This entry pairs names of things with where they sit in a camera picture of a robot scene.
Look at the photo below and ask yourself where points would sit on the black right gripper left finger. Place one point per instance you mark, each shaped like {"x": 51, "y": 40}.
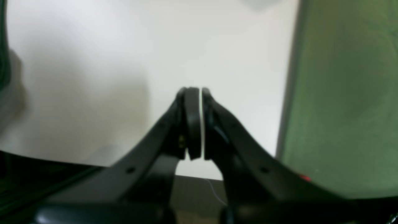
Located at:
{"x": 136, "y": 189}

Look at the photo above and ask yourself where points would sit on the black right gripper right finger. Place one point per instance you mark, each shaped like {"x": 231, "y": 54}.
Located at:
{"x": 261, "y": 190}

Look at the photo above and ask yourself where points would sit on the red clamp at left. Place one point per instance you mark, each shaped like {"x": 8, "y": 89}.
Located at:
{"x": 305, "y": 178}

